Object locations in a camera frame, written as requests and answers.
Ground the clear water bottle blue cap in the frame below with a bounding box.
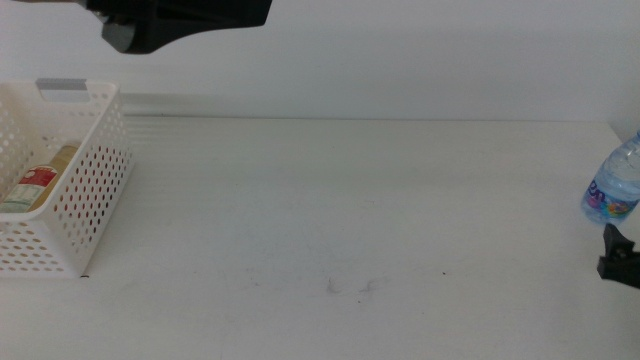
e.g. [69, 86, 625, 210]
[580, 130, 640, 228]

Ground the yellow juice bottle red label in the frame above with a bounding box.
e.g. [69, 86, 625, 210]
[0, 143, 81, 215]

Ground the white perforated plastic basket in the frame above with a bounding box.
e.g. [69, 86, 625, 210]
[0, 78, 135, 279]

